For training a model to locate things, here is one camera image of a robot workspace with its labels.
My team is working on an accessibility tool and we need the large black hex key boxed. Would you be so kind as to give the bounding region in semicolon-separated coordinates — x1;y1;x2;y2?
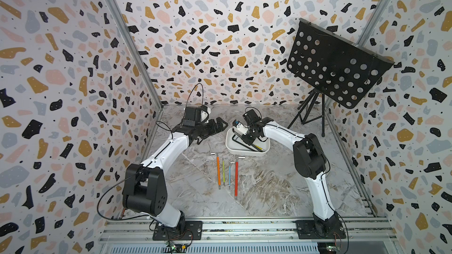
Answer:
232;134;256;152

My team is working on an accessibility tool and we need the thin dark grey hex key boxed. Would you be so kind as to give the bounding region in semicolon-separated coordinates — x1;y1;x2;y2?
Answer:
249;142;267;153

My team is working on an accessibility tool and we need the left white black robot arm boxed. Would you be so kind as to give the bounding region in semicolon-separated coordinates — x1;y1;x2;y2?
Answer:
122;105;228;232

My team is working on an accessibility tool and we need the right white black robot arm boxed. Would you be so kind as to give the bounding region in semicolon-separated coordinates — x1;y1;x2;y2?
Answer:
232;109;341;238

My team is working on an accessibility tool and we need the white rectangular storage box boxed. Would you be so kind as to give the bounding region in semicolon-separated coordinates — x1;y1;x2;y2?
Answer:
226;128;271;157

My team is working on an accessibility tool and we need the orange sleeved hex key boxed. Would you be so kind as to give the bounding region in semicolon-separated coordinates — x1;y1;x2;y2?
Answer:
211;152;221;189

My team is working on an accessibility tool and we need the green sleeved hex key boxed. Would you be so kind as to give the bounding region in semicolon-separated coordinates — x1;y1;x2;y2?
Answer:
222;160;226;187

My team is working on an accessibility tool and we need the red sleeved hex key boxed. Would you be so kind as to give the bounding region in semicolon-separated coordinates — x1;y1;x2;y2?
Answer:
234;156;245;200

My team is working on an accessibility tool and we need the black perforated music stand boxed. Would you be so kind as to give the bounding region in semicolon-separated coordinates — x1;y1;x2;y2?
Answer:
287;20;394;124

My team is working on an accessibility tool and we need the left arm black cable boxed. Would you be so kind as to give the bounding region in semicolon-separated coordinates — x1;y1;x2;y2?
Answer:
96;82;205;221

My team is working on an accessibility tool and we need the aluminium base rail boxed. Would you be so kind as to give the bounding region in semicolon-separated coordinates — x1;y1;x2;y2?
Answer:
99;217;403;254

